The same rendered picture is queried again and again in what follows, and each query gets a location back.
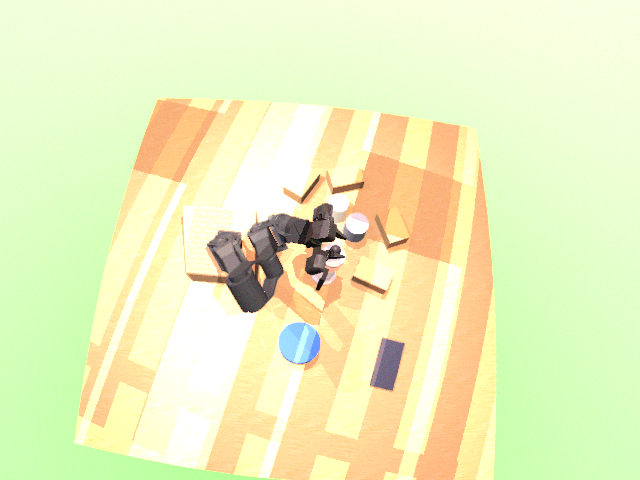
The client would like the blue short cylinder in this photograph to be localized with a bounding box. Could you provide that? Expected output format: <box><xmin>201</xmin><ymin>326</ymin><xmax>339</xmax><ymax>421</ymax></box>
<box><xmin>278</xmin><ymin>322</ymin><xmax>321</xmax><ymax>365</ymax></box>

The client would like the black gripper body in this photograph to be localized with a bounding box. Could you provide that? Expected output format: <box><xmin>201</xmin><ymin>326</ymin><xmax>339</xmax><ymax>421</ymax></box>
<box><xmin>303</xmin><ymin>203</ymin><xmax>333</xmax><ymax>276</ymax></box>

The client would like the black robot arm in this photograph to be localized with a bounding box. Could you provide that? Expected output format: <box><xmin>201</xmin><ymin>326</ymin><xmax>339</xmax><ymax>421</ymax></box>
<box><xmin>207</xmin><ymin>211</ymin><xmax>337</xmax><ymax>313</ymax></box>

